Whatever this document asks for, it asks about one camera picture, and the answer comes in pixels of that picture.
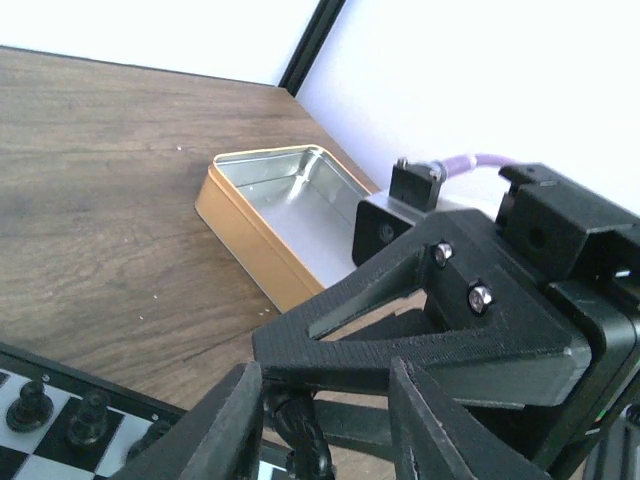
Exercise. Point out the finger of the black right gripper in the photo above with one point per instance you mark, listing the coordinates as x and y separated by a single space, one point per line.
449 297

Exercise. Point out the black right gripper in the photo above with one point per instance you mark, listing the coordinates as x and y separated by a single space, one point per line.
586 249

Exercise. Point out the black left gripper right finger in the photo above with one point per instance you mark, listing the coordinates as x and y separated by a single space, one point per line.
434 437

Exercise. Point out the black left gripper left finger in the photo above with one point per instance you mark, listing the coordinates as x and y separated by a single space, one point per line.
219 438

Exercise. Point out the black chess knight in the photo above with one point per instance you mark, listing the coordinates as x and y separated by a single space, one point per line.
293 417

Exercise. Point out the black chess king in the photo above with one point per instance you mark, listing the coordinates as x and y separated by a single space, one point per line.
155 432

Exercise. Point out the black chess piece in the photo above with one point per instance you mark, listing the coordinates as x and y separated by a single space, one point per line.
90 422
31 410

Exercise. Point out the black white chess board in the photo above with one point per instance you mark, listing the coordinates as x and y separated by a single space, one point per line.
60 423

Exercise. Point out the gold metal tin box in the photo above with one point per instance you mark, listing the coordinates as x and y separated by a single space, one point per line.
287 215

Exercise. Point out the black enclosure corner post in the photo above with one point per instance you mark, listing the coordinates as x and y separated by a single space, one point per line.
311 42

